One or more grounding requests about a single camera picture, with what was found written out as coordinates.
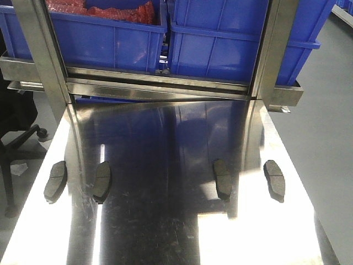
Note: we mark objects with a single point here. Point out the grey brake pad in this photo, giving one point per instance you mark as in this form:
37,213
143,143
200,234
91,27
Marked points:
56,182
275,180
102,183
223,179

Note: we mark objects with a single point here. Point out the right blue plastic bin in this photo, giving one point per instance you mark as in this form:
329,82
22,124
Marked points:
220,39

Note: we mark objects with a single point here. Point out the red bubble wrap bags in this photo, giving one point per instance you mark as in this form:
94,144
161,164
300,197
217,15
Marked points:
144,14

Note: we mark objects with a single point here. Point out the left blue plastic bin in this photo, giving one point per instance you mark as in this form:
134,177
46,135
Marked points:
93,41

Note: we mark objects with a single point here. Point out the far-left blue plastic bin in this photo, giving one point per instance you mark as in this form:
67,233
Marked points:
11,30

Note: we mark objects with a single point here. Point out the stainless steel rack frame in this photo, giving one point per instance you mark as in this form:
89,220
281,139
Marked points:
47,71

